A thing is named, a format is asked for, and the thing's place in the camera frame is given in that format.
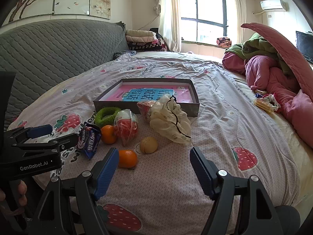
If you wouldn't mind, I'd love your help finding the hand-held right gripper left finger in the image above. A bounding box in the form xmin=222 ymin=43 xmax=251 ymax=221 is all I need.
xmin=29 ymin=147 xmax=120 ymax=235

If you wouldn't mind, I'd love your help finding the stack of folded blankets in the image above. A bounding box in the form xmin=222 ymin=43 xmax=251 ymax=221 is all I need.
xmin=125 ymin=29 xmax=169 ymax=52

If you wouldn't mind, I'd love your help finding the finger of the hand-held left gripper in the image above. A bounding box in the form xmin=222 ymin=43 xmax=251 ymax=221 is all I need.
xmin=12 ymin=133 xmax=79 ymax=151
xmin=4 ymin=125 xmax=53 ymax=144

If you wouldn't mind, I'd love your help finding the white air conditioner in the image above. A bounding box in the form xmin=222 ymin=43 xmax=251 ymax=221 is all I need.
xmin=260 ymin=0 xmax=287 ymax=11

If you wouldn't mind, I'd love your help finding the flower tree wall painting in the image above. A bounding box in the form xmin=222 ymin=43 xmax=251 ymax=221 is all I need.
xmin=8 ymin=0 xmax=112 ymax=24

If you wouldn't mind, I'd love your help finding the black television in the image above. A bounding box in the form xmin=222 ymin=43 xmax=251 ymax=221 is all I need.
xmin=295 ymin=31 xmax=313 ymax=64

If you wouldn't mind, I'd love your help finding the green garment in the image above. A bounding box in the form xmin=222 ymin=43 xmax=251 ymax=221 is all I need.
xmin=225 ymin=33 xmax=294 ymax=76

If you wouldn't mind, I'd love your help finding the dark bag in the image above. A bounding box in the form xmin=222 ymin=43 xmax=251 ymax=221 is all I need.
xmin=149 ymin=28 xmax=167 ymax=44

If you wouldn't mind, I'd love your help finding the yellow biscuit packet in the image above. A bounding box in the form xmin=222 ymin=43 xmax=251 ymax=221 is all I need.
xmin=254 ymin=98 xmax=274 ymax=113

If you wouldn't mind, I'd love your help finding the dark framed window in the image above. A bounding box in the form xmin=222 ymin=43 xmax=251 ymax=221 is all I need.
xmin=179 ymin=0 xmax=230 ymax=45

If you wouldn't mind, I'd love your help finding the grey quilted headboard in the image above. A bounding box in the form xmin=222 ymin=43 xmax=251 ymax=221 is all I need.
xmin=0 ymin=19 xmax=130 ymax=125

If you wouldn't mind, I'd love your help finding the toy egg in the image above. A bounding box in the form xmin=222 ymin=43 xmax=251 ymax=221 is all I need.
xmin=114 ymin=109 xmax=139 ymax=146
xmin=137 ymin=100 xmax=157 ymax=121

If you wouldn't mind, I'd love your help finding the beige round ball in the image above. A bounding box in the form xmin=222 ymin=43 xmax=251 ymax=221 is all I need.
xmin=140 ymin=136 xmax=158 ymax=154

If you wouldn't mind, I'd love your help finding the person's left hand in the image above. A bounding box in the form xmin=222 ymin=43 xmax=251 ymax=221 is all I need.
xmin=0 ymin=179 xmax=28 ymax=216

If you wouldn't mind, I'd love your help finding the blue cookie packet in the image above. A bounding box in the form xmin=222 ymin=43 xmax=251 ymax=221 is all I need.
xmin=77 ymin=122 xmax=102 ymax=160

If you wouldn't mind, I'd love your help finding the cream curtain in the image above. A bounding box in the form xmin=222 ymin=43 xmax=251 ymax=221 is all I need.
xmin=159 ymin=0 xmax=183 ymax=53
xmin=231 ymin=0 xmax=247 ymax=46

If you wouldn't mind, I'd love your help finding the green fluffy scrunchie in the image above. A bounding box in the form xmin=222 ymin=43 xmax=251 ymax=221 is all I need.
xmin=95 ymin=107 xmax=122 ymax=129

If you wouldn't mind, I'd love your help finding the grey cardboard box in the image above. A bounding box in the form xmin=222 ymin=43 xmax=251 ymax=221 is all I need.
xmin=93 ymin=78 xmax=200 ymax=117

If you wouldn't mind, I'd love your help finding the patterned cushion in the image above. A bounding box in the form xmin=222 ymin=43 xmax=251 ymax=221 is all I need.
xmin=216 ymin=37 xmax=231 ymax=47

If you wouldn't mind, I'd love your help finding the pink quilt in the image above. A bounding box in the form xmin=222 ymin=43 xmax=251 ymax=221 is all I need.
xmin=222 ymin=23 xmax=313 ymax=150

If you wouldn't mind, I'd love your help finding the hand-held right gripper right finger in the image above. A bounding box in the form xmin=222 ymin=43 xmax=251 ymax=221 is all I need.
xmin=190 ymin=147 xmax=284 ymax=235

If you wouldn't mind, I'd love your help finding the orange tangerine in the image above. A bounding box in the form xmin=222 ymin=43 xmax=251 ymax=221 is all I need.
xmin=100 ymin=125 xmax=117 ymax=144
xmin=118 ymin=149 xmax=139 ymax=169

